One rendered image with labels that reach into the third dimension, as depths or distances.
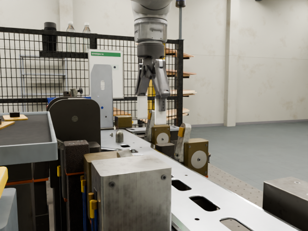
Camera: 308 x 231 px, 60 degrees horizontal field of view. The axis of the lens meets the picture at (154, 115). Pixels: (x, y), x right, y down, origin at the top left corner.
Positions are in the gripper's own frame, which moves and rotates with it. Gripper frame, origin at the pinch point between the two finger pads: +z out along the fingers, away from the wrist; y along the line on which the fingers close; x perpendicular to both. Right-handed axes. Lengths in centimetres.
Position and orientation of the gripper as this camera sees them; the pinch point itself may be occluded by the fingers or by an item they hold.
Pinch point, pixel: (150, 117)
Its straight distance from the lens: 75.0
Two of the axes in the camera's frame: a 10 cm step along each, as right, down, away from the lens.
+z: 0.0, 9.9, 1.0
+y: 3.8, 1.0, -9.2
